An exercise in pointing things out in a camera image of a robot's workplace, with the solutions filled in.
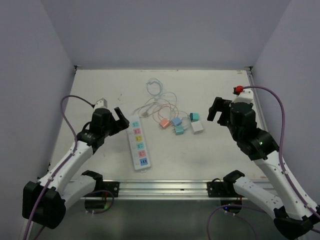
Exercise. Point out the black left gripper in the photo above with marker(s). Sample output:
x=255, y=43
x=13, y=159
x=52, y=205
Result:
x=122, y=123

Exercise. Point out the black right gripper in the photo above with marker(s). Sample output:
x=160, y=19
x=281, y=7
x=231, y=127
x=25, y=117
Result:
x=220, y=105

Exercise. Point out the dark teal plug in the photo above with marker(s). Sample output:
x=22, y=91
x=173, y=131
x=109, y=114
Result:
x=194, y=117

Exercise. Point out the white plug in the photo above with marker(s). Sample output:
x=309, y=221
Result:
x=197, y=127

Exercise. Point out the white power strip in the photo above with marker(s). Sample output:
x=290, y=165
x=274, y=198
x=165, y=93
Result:
x=137, y=143

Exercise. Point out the salmon pink plug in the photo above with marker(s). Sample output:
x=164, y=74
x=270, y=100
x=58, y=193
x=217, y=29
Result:
x=164, y=123

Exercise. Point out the light blue plug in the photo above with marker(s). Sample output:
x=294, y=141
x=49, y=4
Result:
x=177, y=121

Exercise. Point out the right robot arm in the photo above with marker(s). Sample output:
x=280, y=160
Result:
x=293, y=213

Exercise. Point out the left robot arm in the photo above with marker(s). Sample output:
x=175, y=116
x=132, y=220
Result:
x=46, y=201

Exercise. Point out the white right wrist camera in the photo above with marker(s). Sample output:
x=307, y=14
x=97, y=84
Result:
x=243, y=95

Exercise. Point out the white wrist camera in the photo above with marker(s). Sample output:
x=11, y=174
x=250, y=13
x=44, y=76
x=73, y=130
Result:
x=243, y=95
x=100, y=104

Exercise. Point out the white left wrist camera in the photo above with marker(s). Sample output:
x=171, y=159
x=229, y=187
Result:
x=100, y=104

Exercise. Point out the aluminium mounting rail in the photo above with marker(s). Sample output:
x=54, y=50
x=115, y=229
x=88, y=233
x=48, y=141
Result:
x=166, y=190

